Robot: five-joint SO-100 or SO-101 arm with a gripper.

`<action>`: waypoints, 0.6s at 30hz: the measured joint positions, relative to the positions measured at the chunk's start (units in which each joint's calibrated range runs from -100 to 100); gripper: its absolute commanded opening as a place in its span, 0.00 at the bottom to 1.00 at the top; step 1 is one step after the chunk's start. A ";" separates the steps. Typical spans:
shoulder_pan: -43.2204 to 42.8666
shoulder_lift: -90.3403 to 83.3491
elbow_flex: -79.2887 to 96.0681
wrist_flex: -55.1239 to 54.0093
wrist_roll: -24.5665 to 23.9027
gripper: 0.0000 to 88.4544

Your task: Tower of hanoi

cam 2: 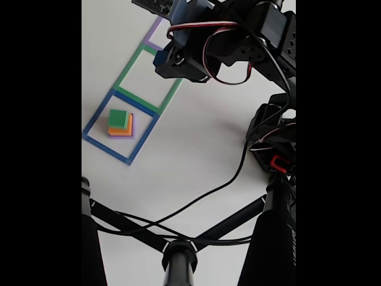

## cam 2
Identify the blue square frame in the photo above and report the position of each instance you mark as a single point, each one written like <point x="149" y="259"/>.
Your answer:
<point x="107" y="149"/>

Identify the black camera tripod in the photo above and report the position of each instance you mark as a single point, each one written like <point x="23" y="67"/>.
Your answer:
<point x="178" y="262"/>

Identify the red table clamp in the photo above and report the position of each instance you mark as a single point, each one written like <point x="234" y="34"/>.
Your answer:
<point x="274" y="162"/>

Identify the purple square frame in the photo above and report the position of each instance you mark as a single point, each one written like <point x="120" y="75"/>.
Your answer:
<point x="153" y="31"/>

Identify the purple flat block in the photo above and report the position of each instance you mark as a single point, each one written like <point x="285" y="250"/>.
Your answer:
<point x="119" y="136"/>

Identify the orange flat block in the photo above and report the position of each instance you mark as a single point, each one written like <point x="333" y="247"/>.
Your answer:
<point x="119" y="130"/>

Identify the green square frame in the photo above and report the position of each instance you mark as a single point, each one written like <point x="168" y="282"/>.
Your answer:
<point x="131" y="67"/>

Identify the green cube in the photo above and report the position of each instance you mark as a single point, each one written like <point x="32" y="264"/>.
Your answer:
<point x="117" y="117"/>

